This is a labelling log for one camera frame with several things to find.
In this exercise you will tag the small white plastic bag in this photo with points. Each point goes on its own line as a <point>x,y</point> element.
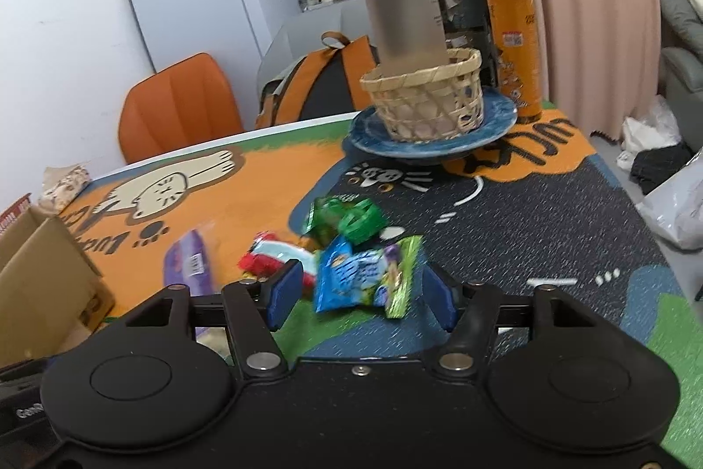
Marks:
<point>651,128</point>

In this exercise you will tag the orange spray can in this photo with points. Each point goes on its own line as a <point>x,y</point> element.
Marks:
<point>513,46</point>

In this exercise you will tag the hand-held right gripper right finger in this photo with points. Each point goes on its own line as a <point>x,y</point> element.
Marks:
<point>439,298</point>

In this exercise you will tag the blue ceramic plate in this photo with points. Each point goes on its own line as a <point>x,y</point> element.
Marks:
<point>494,123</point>

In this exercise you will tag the large white plastic bag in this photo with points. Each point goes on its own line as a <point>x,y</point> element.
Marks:
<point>678,211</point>

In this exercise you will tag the blue and green snack packet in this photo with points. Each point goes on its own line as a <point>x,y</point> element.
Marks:
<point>351,276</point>

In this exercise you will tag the orange chair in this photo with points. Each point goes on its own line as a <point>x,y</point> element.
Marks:
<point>176,106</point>

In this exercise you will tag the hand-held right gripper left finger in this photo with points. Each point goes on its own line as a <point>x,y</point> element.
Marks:
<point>283,290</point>

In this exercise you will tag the brown cardboard box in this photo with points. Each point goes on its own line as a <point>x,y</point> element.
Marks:
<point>44,276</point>

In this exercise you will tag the pink curtain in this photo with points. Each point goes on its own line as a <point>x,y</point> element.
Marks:
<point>593,7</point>

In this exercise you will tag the purple snack packet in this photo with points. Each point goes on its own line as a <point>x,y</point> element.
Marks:
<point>189,263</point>

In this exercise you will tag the grey sofa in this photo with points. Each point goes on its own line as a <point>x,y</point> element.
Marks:
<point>684,62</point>

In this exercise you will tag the orange and black backpack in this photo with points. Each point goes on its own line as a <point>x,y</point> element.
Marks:
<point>329,90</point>

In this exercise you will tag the patterned tissue pack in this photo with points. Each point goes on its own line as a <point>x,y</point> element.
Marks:
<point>63,186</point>

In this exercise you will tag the red and white snack packet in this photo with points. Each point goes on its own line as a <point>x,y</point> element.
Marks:
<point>269,254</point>

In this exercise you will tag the woven bamboo basket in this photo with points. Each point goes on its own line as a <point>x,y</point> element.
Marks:
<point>428,106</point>

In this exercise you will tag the black cloth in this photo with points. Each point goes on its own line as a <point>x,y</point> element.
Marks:
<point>659,167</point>

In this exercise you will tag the twisted green snack packet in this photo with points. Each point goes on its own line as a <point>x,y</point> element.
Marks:
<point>360,220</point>

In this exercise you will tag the colourful cartoon table mat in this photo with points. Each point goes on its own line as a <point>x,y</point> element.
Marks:
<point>522,227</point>

